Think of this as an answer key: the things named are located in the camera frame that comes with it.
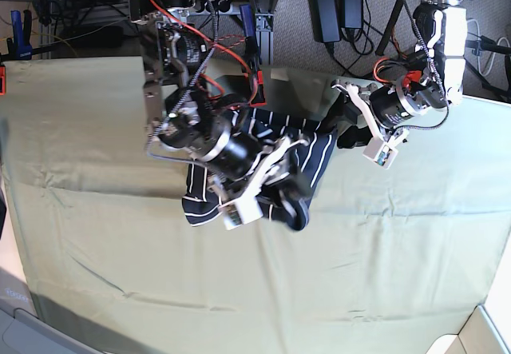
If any blue orange left clamp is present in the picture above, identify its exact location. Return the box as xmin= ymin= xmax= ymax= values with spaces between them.
xmin=1 ymin=10 xmax=33 ymax=96

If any aluminium frame post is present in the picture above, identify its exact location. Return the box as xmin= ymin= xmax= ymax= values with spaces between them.
xmin=249 ymin=0 xmax=279 ymax=66

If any black tripod stand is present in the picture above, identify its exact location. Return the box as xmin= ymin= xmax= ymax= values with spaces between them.
xmin=374 ymin=0 xmax=511 ymax=101

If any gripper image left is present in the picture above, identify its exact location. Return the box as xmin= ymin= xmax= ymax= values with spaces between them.
xmin=207 ymin=136 xmax=314 ymax=221

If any navy white striped T-shirt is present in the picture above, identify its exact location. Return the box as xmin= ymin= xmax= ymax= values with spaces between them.
xmin=181 ymin=109 xmax=338 ymax=231

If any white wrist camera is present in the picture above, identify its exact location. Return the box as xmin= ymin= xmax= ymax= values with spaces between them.
xmin=220 ymin=197 xmax=263 ymax=230
xmin=362 ymin=137 xmax=398 ymax=169

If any black power adapter left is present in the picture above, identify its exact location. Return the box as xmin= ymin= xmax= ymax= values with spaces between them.
xmin=311 ymin=0 xmax=341 ymax=44

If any light green table cloth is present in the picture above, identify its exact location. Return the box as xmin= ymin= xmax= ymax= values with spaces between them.
xmin=1 ymin=58 xmax=510 ymax=353

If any white box corner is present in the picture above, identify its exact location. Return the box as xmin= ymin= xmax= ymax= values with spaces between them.
xmin=426 ymin=305 xmax=510 ymax=354

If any grey plastic bin corner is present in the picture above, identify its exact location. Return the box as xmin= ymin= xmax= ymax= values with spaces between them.
xmin=1 ymin=310 xmax=98 ymax=353

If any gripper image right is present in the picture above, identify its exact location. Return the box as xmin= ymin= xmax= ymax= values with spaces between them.
xmin=331 ymin=82 xmax=410 ymax=149

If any robot arm image right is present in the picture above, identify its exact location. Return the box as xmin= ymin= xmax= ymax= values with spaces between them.
xmin=335 ymin=0 xmax=468 ymax=152

